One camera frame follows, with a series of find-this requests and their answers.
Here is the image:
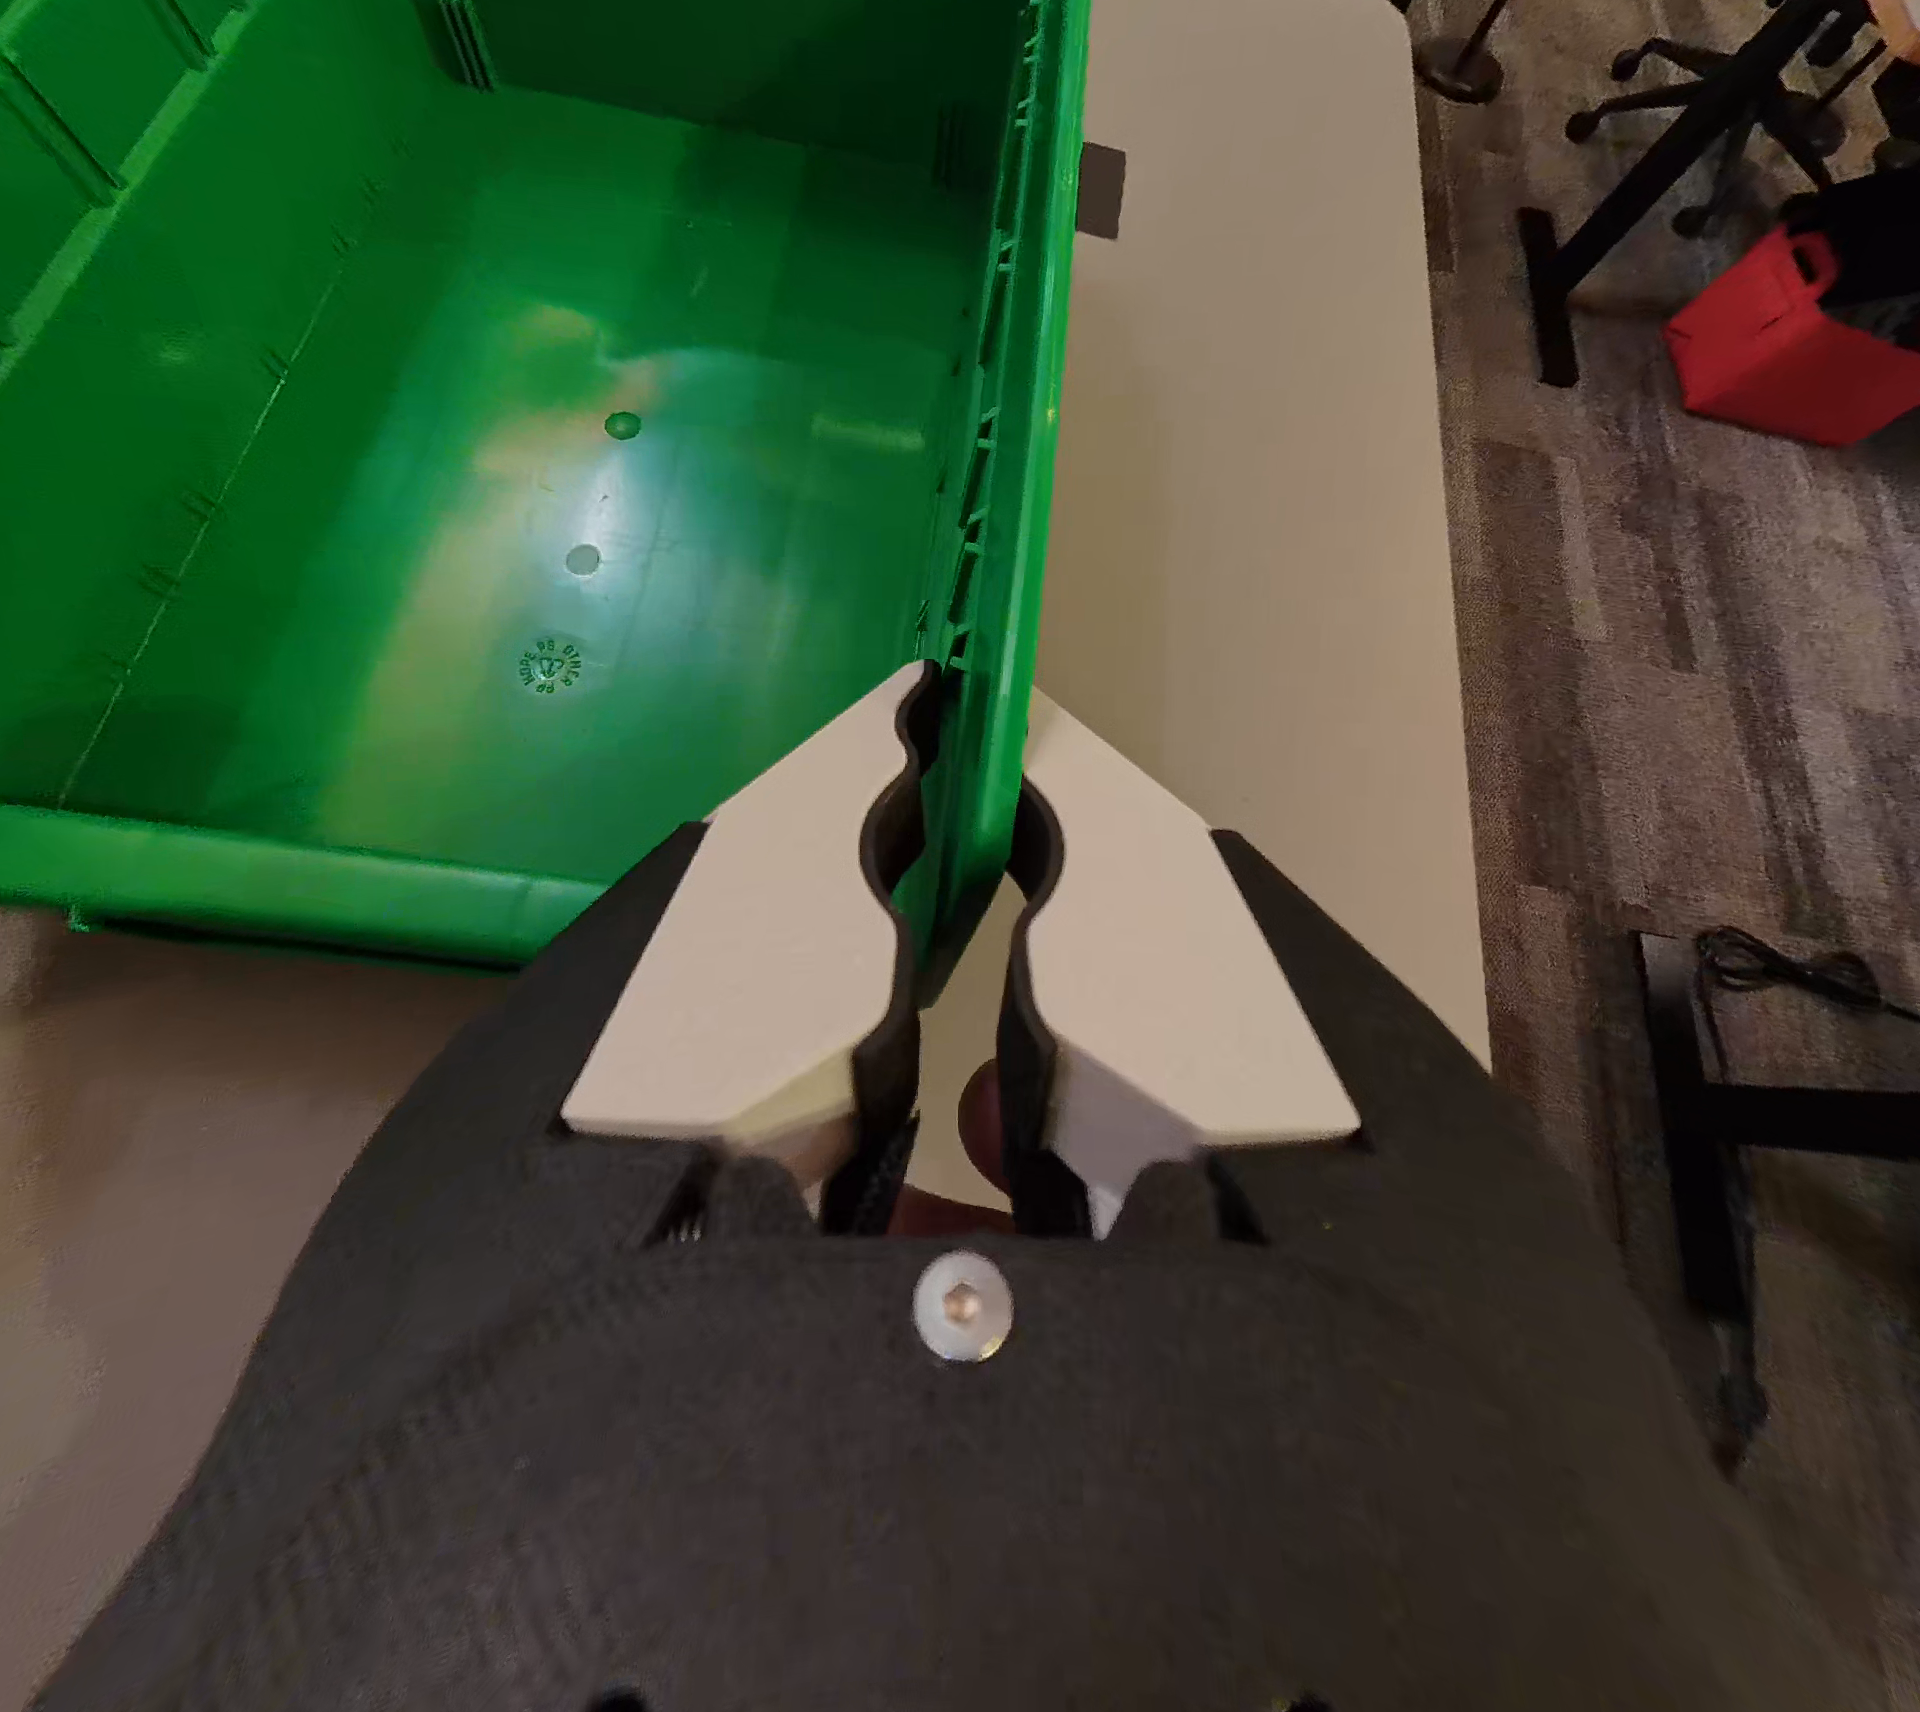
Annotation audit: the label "black coiled floor cable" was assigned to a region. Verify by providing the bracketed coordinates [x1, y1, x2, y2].
[1695, 927, 1884, 1012]

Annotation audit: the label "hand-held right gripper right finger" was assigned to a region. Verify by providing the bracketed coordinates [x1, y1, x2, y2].
[994, 689, 1364, 1240]

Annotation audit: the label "green plastic bin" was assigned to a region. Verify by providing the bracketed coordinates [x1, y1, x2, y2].
[0, 0, 1104, 972]

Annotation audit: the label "red bag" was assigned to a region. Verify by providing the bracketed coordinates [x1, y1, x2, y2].
[1664, 225, 1920, 451]

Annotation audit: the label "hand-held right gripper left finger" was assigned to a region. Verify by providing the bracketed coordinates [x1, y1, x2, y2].
[559, 658, 946, 1237]

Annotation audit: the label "black bag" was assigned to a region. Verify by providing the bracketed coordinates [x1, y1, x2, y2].
[1821, 166, 1920, 348]

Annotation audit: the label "black table leg frame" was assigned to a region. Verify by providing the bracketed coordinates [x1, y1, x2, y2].
[1630, 929, 1920, 1472]

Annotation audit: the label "black office chair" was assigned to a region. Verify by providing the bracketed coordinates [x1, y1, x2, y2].
[1567, 0, 1891, 237]

